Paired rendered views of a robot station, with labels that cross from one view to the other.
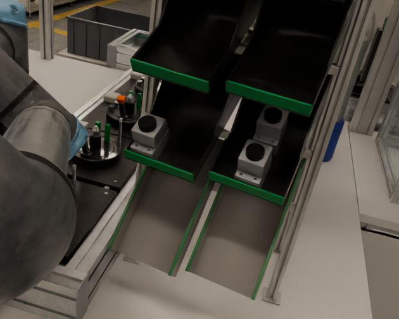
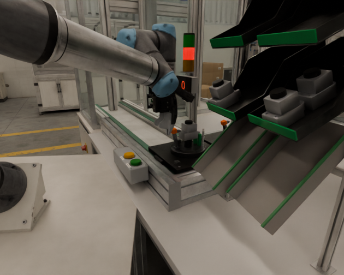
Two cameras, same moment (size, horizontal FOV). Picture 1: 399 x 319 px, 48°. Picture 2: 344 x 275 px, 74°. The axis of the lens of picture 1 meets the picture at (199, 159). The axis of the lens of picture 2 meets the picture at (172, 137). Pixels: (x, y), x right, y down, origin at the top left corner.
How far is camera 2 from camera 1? 0.44 m
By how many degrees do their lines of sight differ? 48
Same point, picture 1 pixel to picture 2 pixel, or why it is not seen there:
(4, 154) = not seen: outside the picture
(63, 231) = (5, 6)
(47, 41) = not seen: hidden behind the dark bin
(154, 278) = (230, 211)
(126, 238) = (207, 168)
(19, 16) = (167, 28)
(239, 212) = (286, 166)
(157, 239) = (222, 171)
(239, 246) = (276, 190)
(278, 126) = (313, 79)
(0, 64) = (142, 40)
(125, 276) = (213, 203)
